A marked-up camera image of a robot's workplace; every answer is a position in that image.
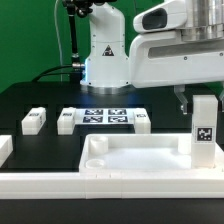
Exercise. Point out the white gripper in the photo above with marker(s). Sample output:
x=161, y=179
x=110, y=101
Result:
x=179, y=42

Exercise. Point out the white desk top tray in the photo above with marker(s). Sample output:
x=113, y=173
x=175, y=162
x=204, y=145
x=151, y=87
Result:
x=136, y=152

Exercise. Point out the fiducial marker sheet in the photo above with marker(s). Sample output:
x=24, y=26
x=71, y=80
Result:
x=104, y=116

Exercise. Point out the white left fence piece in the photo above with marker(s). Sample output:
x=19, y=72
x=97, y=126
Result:
x=6, y=148

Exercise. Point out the white front fence rail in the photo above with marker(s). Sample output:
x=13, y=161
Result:
x=204, y=184

